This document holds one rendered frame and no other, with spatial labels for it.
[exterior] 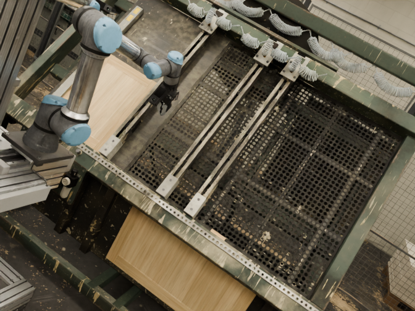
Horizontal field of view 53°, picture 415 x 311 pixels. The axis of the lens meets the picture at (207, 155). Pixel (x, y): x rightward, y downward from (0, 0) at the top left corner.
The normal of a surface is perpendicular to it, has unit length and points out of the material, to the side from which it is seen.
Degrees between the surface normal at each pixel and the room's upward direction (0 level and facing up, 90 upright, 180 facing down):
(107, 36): 83
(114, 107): 56
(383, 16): 90
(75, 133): 98
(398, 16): 90
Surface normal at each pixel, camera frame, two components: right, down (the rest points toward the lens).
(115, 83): -0.01, -0.37
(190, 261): -0.33, 0.13
